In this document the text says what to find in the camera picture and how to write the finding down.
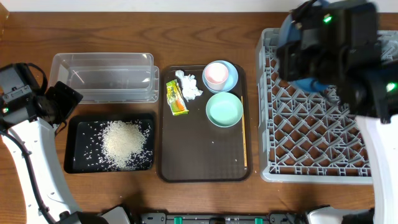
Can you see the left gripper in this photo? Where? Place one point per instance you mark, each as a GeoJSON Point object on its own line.
{"type": "Point", "coordinates": [68, 97]}

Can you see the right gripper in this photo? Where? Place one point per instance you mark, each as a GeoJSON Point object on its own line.
{"type": "Point", "coordinates": [289, 56]}

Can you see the dark blue plate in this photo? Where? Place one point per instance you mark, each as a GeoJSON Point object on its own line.
{"type": "Point", "coordinates": [289, 33]}

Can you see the pile of white rice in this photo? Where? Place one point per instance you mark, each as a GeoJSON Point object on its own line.
{"type": "Point", "coordinates": [122, 143]}

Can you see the mint green bowl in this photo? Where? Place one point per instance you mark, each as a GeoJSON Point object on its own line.
{"type": "Point", "coordinates": [224, 109]}

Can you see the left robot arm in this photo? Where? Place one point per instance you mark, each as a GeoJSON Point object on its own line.
{"type": "Point", "coordinates": [30, 116]}

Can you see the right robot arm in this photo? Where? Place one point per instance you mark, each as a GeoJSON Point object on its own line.
{"type": "Point", "coordinates": [371, 95]}

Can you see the black waste tray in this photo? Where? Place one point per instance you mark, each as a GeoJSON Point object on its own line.
{"type": "Point", "coordinates": [84, 161]}

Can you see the grey dishwasher rack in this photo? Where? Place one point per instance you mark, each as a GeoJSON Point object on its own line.
{"type": "Point", "coordinates": [304, 137]}

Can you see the clear plastic bin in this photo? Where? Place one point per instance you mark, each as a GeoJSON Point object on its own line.
{"type": "Point", "coordinates": [108, 77]}

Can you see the light blue saucer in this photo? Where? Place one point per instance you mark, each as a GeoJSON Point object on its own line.
{"type": "Point", "coordinates": [232, 80]}

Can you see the green yellow snack wrapper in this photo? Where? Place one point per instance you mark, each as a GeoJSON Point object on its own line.
{"type": "Point", "coordinates": [175, 99]}

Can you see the pink white cup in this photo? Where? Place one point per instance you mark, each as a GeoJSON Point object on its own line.
{"type": "Point", "coordinates": [216, 75]}

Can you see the crumpled white tissue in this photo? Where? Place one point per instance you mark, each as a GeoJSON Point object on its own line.
{"type": "Point", "coordinates": [189, 85]}

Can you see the wooden chopstick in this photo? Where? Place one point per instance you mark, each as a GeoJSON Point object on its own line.
{"type": "Point", "coordinates": [244, 137]}

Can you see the brown serving tray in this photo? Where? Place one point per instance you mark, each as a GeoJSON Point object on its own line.
{"type": "Point", "coordinates": [191, 147]}

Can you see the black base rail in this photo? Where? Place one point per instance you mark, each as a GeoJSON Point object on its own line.
{"type": "Point", "coordinates": [274, 218]}

